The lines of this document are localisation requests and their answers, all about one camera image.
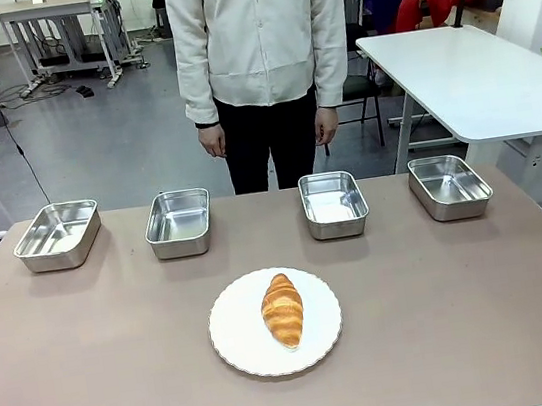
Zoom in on person's right hand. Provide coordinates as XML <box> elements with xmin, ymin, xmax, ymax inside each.
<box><xmin>195</xmin><ymin>121</ymin><xmax>229</xmax><ymax>162</ymax></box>

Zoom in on grey metal frame workbench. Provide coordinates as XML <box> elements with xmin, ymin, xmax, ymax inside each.
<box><xmin>0</xmin><ymin>0</ymin><xmax>140</xmax><ymax>105</ymax></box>

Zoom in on large white desk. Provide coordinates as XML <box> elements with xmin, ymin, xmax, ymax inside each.
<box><xmin>354</xmin><ymin>11</ymin><xmax>542</xmax><ymax>180</ymax></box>

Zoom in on golden brown croissant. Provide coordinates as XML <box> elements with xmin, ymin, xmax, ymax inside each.
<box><xmin>255</xmin><ymin>270</ymin><xmax>309</xmax><ymax>354</ymax></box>

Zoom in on thin black cable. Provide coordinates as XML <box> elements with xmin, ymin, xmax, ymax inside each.
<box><xmin>0</xmin><ymin>91</ymin><xmax>53</xmax><ymax>212</ymax></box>

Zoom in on person's left hand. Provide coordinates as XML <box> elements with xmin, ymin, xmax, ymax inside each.
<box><xmin>310</xmin><ymin>104</ymin><xmax>343</xmax><ymax>148</ymax></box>

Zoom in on rectangular stainless steel container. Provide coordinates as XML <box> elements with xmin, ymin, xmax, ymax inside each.
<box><xmin>404</xmin><ymin>147</ymin><xmax>498</xmax><ymax>227</ymax></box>
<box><xmin>139</xmin><ymin>186</ymin><xmax>218</xmax><ymax>264</ymax></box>
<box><xmin>6</xmin><ymin>196</ymin><xmax>109</xmax><ymax>278</ymax></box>
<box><xmin>296</xmin><ymin>166</ymin><xmax>373</xmax><ymax>245</ymax></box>

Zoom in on person's black trousers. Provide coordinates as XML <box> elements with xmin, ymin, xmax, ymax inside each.
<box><xmin>213</xmin><ymin>82</ymin><xmax>330</xmax><ymax>199</ymax></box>

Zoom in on black chair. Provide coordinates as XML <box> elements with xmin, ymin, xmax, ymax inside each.
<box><xmin>307</xmin><ymin>19</ymin><xmax>391</xmax><ymax>157</ymax></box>

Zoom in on person's cream white jacket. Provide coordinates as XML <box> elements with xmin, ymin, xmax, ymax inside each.
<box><xmin>165</xmin><ymin>0</ymin><xmax>363</xmax><ymax>130</ymax></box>

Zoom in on white scalloped plate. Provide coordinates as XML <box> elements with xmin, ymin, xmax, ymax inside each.
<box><xmin>201</xmin><ymin>258</ymin><xmax>351</xmax><ymax>386</ymax></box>

